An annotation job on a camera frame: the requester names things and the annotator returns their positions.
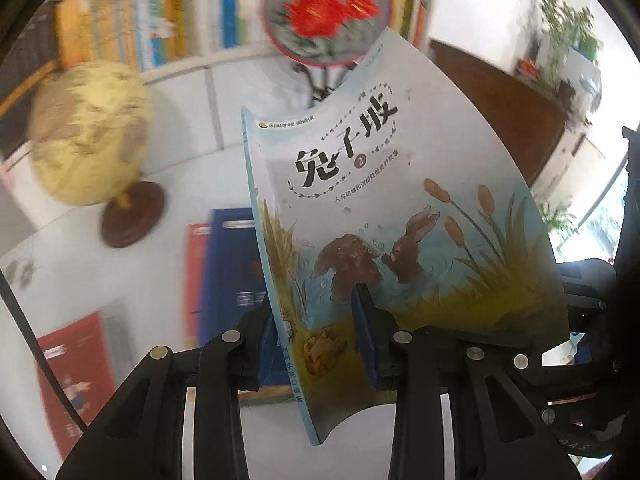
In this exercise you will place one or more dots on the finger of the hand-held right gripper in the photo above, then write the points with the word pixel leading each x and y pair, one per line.
pixel 530 375
pixel 585 280

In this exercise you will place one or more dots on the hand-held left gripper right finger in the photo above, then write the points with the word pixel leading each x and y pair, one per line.
pixel 365 335

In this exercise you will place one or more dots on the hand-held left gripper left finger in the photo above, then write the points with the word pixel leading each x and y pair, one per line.
pixel 267 355

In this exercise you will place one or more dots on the blue eagle cover book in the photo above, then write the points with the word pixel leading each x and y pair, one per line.
pixel 230 270

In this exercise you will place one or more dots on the orange red edged book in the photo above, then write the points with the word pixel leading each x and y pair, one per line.
pixel 196 285

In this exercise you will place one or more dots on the rabbit pond cover book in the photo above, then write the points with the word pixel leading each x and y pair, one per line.
pixel 400 185

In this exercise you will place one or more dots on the red cover book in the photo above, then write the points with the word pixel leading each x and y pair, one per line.
pixel 75 360

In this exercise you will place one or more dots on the green floor plant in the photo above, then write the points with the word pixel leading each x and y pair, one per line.
pixel 560 220

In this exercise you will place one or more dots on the brown wooden sideboard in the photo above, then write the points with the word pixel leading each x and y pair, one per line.
pixel 500 100

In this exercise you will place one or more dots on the red ornament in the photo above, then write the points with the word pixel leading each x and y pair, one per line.
pixel 529 67

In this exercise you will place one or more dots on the leafy potted plant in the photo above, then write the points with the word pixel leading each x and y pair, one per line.
pixel 570 25

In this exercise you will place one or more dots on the white bookshelf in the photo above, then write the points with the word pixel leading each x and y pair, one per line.
pixel 190 110

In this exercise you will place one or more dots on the vintage yellow globe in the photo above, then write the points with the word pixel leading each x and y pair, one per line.
pixel 90 130

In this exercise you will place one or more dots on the embroidered round fan on stand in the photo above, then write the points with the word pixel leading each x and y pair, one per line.
pixel 320 5

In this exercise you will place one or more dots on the row of orange spined volumes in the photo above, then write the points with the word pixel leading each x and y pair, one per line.
pixel 150 10

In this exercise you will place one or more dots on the row of dark hardcover volumes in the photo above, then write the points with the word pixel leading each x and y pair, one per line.
pixel 30 60

